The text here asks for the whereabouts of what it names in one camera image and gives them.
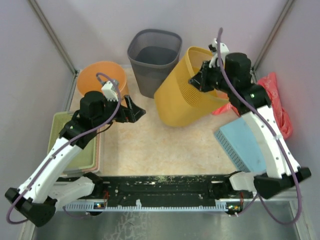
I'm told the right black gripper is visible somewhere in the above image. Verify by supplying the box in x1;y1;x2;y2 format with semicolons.
188;59;234;94

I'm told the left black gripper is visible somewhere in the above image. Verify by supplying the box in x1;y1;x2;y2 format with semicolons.
93;94;146;129

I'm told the yellow mesh bin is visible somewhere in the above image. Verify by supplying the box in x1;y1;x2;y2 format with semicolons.
154;46;229;127

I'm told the grey mesh bin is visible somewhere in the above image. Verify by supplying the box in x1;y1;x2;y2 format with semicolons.
127;28;183;98

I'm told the blue plastic basket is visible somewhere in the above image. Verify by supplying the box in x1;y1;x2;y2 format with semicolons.
214;118;267;173

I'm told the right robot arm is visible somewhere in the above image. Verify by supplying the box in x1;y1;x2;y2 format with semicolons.
189;52;312;199

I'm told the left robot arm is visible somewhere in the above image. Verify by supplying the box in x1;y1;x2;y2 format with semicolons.
5;91;146;227

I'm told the pink plastic basket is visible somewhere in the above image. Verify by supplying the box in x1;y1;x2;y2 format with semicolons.
62;122;103;176

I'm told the orange capybara bucket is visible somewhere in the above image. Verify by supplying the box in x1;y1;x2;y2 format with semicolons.
76;61;130;101

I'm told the red plastic bag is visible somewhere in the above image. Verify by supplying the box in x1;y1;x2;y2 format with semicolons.
211;72;294;141

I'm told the green plastic basket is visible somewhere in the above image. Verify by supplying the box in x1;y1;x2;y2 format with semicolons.
47;111;97;175

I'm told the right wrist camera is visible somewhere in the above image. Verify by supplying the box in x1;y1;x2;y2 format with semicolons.
208;38;230;68

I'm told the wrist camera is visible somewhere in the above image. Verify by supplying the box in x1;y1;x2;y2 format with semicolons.
208;38;230;68
101;79;119;102

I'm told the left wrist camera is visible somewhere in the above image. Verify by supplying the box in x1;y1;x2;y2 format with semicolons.
101;79;119;102

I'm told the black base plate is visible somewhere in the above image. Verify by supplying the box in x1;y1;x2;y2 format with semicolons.
74;174;253;207

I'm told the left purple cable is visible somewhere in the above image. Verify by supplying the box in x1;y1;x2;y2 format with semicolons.
5;72;123;224

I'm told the grey cable duct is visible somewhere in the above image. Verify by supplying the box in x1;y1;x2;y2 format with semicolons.
62;198;245;212

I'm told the aluminium rail frame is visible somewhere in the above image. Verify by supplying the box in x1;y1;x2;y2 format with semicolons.
18;181;311;240

